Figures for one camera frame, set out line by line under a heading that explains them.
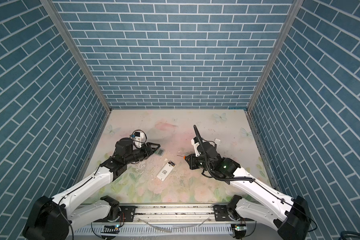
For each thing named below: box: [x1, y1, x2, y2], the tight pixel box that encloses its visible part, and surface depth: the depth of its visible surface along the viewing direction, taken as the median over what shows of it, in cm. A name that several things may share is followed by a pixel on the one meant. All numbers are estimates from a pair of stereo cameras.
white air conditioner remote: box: [156, 160, 177, 182], surface depth 89 cm
